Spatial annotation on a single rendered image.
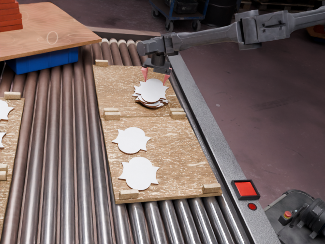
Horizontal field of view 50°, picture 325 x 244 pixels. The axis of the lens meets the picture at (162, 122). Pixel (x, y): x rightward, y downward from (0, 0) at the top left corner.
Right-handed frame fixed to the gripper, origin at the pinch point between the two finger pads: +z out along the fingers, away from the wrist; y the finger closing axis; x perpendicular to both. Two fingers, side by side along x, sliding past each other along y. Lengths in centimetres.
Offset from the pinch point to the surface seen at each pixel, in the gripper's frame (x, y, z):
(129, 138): -33.1, -3.0, 5.9
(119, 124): -25.3, -8.8, 6.5
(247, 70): 247, 84, 100
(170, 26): 303, -16, 86
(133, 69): 18.6, -12.5, 6.0
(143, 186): -54, 6, 6
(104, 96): -8.9, -19.1, 6.2
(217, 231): -62, 31, 11
